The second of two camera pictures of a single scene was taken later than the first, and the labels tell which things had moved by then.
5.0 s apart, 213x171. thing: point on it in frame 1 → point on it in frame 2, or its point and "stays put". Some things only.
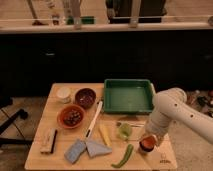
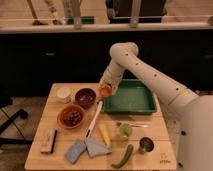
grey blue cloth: [96, 148] stays put
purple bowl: [85, 97] stays put
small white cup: [64, 94] stays put
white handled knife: [91, 125] stays put
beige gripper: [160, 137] → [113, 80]
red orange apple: [148, 143] → [105, 91]
